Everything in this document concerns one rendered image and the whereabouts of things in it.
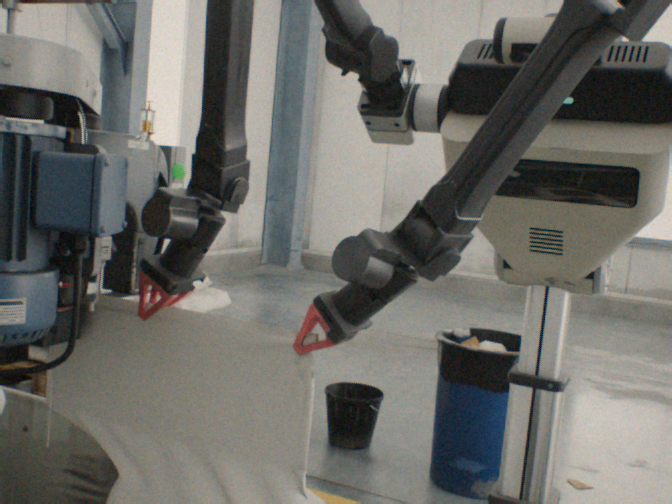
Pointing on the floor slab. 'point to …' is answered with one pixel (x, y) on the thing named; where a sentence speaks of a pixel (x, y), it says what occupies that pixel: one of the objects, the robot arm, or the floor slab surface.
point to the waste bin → (471, 409)
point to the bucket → (352, 413)
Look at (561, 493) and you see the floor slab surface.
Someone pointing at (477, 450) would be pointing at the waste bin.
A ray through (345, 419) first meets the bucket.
